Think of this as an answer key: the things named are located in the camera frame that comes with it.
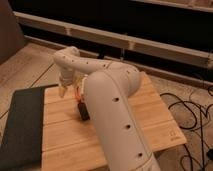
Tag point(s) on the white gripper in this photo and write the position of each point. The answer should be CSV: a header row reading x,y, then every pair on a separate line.
x,y
66,79

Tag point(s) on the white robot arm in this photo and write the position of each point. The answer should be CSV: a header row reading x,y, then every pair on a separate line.
x,y
105,91

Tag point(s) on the black rectangular block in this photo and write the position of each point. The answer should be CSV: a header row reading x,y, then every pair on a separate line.
x,y
83,111

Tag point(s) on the wooden board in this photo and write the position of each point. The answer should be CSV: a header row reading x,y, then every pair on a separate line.
x,y
70,144

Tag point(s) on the dark grey mat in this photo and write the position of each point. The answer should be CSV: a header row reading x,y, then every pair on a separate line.
x,y
22,139

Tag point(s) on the white window frame rail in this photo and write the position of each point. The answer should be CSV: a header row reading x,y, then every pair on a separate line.
x,y
148,47

